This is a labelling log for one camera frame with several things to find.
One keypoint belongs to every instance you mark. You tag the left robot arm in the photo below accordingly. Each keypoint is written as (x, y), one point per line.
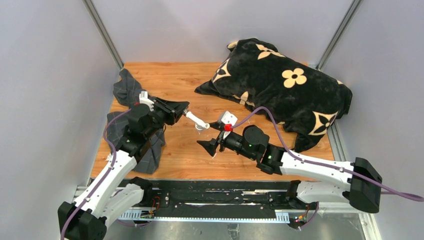
(90, 215)

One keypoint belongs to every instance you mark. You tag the left aluminium frame post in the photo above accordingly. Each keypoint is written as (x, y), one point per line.
(96, 18)

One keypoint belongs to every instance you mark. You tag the right aluminium frame post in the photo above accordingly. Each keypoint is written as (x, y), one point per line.
(343, 25)

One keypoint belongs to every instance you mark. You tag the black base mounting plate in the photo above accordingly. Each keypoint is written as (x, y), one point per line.
(219, 200)

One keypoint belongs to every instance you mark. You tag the black floral plush blanket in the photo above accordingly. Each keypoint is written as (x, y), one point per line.
(301, 99)

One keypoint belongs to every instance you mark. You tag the grey checked cloth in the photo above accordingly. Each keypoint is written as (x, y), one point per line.
(127, 93)

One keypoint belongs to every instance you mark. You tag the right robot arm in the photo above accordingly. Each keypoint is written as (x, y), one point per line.
(355, 183)

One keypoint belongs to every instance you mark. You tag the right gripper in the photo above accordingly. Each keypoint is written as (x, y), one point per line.
(211, 145)

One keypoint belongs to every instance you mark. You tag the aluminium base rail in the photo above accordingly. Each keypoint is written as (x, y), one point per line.
(92, 212)

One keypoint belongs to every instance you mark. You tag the white plastic water faucet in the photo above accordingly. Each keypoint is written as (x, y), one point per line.
(200, 125)

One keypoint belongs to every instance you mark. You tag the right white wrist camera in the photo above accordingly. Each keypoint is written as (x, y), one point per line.
(226, 122)

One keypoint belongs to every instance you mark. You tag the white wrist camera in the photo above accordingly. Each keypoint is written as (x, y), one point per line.
(144, 99)
(226, 122)

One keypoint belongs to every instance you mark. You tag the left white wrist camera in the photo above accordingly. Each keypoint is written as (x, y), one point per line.
(144, 99)

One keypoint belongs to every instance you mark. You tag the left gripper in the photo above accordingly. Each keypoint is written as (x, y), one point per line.
(172, 109)

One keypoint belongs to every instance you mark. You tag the aluminium frame post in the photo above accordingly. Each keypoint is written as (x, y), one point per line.
(343, 25)
(96, 18)

